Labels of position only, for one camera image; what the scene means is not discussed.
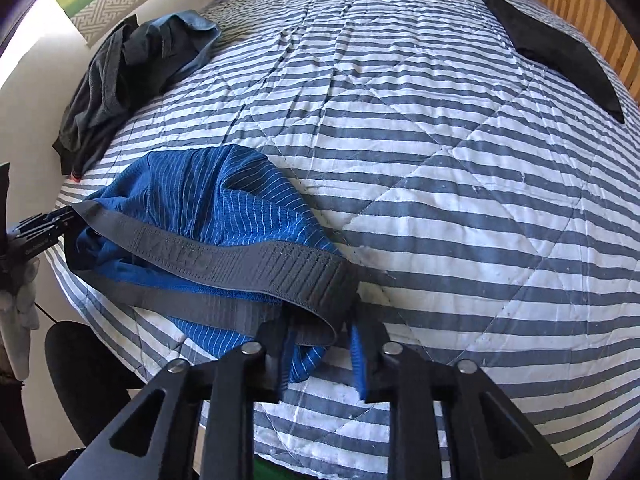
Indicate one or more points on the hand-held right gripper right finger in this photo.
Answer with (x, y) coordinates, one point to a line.
(358, 366)

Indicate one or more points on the grey white striped quilted blanket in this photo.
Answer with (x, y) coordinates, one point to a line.
(400, 160)

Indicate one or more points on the wooden slatted headboard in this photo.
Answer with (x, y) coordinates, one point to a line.
(575, 5)

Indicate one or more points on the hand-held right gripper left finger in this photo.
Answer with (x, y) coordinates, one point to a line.
(269, 341)

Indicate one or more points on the black round seat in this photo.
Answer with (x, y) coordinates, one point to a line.
(90, 375)

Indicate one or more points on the dark grey garment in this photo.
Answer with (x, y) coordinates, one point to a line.
(97, 100)

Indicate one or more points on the blue striped boxer briefs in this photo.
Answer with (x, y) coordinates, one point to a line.
(210, 200)

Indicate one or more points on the blue-grey garment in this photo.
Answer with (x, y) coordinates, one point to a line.
(180, 42)

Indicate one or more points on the person's left hand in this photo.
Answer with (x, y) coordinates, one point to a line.
(18, 316)

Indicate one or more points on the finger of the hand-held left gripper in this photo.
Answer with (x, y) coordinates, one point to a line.
(49, 221)

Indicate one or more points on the black cloth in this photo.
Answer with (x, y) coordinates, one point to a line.
(552, 45)

